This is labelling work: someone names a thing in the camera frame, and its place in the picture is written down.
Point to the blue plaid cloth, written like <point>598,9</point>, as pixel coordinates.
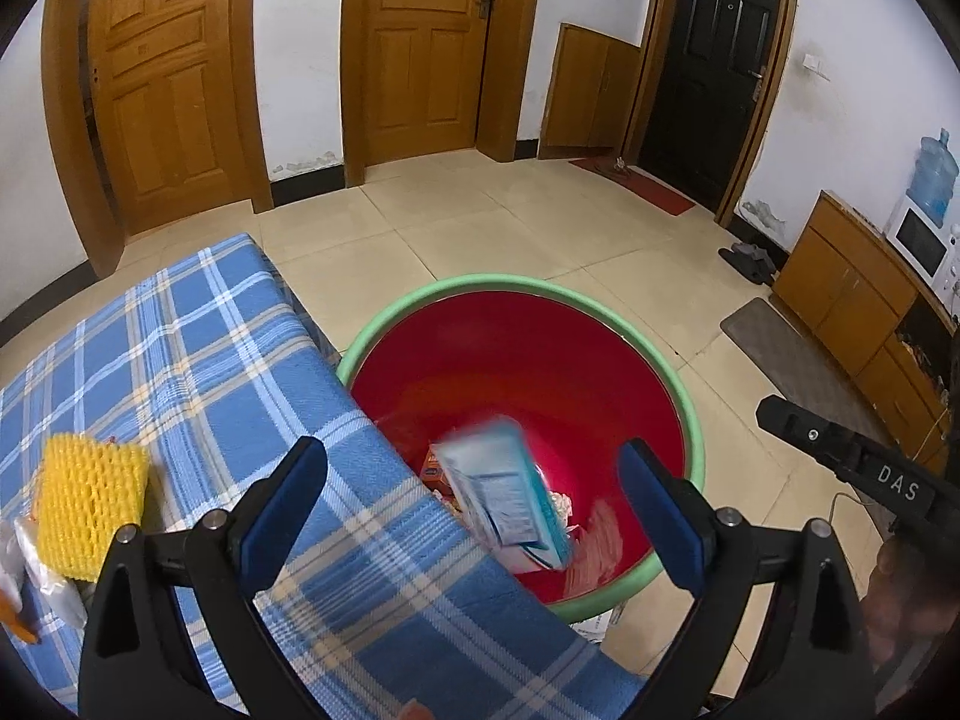
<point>225,390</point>

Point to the black door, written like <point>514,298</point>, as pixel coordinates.
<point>712,67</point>

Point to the dark slippers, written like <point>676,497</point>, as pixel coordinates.
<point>750,262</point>

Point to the blue water bottle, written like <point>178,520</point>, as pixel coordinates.
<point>934,176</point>

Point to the wooden sideboard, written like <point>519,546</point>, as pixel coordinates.
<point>847,292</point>

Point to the person's right hand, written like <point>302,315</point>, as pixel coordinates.
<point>915,585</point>

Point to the red floor mat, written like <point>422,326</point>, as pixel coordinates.
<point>637,184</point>

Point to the white light switch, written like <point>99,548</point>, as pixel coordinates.
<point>815,66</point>

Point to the white teal box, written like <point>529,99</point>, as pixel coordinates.
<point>502,495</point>

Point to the orange bread package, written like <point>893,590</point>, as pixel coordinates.
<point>19,619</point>

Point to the clear plastic bag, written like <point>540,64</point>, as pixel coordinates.
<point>45,577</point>

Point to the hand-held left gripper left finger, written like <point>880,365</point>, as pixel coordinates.
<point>274,532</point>

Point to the wooden door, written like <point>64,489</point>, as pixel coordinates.
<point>165,90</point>
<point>427,52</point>

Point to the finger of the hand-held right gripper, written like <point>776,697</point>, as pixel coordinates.
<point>810,435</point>

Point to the yellow foam net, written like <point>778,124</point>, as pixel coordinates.
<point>86,502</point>

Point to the orange box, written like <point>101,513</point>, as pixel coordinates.
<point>439,472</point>

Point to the white microwave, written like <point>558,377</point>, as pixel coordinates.
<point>919,244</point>

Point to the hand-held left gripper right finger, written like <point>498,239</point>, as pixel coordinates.
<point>664,525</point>

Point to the grey floor mat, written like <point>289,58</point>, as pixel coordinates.
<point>795,360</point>

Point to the red basin with green rim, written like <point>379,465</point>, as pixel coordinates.
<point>540,360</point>

